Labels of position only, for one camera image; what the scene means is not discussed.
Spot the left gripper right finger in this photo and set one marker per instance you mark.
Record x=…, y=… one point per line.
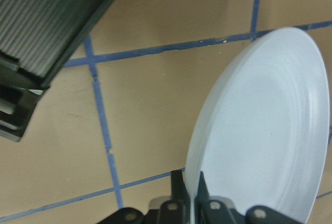
x=211, y=208

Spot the black dish rack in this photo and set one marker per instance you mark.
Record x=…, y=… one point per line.
x=37, y=38

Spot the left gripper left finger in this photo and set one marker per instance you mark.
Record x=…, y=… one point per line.
x=180, y=199

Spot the blue plate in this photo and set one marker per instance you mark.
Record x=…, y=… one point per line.
x=262, y=134

